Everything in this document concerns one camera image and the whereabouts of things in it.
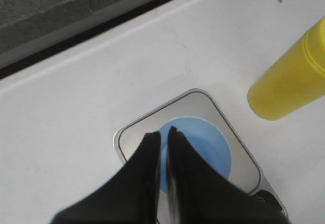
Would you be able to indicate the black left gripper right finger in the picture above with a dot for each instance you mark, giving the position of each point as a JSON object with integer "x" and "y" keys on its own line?
{"x": 198, "y": 194}

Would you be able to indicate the grey stone counter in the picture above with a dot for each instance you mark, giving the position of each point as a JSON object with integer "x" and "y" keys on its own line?
{"x": 33, "y": 30}

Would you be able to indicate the silver digital kitchen scale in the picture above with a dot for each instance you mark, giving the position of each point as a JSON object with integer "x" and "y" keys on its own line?
{"x": 246, "y": 174}

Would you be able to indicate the yellow squeeze bottle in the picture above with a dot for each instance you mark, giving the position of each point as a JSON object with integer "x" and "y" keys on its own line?
{"x": 294, "y": 80}

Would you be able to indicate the light blue plastic cup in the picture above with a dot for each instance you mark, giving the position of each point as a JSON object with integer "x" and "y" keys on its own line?
{"x": 205, "y": 138}

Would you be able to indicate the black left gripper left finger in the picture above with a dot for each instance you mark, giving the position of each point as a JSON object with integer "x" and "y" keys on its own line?
{"x": 130, "y": 196}

